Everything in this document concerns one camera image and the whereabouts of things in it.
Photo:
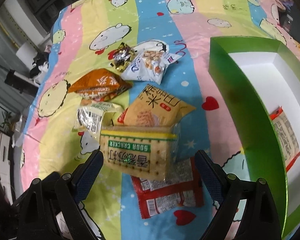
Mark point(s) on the dark foil candy wrapper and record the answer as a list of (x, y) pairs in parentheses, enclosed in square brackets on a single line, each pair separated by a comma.
[(122, 57)]

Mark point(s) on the clear yellow-green snack packet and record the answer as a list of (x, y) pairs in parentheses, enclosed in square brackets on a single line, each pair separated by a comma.
[(92, 115)]

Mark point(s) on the white blue nut bag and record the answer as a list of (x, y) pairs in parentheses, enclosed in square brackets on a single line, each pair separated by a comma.
[(149, 65)]

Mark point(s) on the red snack packet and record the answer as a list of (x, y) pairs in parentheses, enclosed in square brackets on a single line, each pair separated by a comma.
[(183, 188)]

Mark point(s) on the yellow rice cracker bag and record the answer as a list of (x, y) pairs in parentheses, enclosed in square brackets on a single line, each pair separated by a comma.
[(155, 107)]

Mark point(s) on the orange sunflower seed bag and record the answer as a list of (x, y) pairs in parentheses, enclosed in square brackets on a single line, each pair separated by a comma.
[(100, 85)]

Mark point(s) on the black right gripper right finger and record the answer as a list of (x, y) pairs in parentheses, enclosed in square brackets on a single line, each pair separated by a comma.
[(212, 177)]

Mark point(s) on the green white cardboard box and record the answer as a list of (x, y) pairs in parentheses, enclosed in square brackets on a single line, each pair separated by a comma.
[(255, 76)]

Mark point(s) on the black white clothes pile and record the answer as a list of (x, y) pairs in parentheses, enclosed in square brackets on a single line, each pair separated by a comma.
[(40, 65)]

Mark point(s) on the colourful cartoon striped bedsheet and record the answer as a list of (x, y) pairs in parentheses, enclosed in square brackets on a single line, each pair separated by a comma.
[(151, 82)]

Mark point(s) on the orange white packet in box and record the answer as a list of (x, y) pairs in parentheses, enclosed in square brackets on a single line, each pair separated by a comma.
[(287, 138)]

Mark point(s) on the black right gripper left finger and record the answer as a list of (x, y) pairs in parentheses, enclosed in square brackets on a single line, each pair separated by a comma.
[(73, 188)]

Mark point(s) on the soda cracker pack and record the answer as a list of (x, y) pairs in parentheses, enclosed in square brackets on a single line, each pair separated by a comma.
[(143, 152)]

